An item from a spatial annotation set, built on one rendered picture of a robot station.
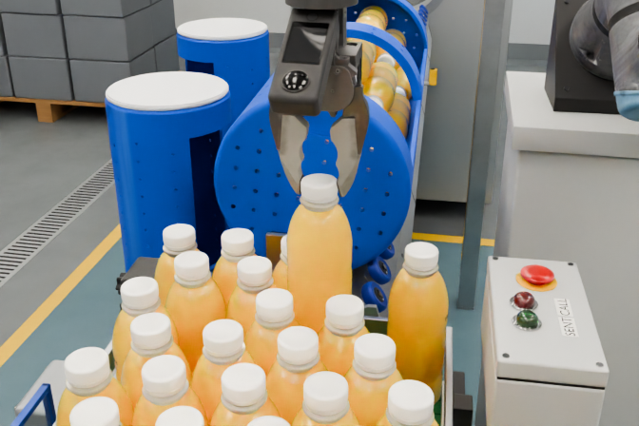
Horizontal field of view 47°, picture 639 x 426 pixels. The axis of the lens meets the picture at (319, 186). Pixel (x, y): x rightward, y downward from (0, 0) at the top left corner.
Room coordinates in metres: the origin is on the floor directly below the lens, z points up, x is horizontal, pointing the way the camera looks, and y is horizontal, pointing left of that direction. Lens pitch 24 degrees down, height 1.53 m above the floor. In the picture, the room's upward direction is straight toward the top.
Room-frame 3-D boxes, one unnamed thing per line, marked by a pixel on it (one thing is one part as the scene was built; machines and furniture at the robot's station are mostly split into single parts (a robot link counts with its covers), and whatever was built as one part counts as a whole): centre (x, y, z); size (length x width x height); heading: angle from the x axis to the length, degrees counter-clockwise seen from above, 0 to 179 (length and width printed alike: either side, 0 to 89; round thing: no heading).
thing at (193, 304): (0.73, 0.15, 1.00); 0.07 x 0.07 x 0.19
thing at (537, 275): (0.70, -0.24, 1.11); 0.04 x 0.04 x 0.01
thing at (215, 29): (2.30, 0.30, 1.03); 0.28 x 0.28 x 0.01
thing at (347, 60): (0.74, 0.00, 1.35); 0.09 x 0.08 x 0.12; 171
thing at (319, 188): (0.71, 0.00, 1.20); 0.04 x 0.04 x 0.02
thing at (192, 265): (0.73, 0.15, 1.10); 0.04 x 0.04 x 0.02
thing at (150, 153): (1.65, 0.35, 0.59); 0.28 x 0.28 x 0.88
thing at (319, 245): (0.71, 0.00, 1.10); 0.07 x 0.07 x 0.19
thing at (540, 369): (0.65, -0.23, 1.05); 0.20 x 0.10 x 0.10; 171
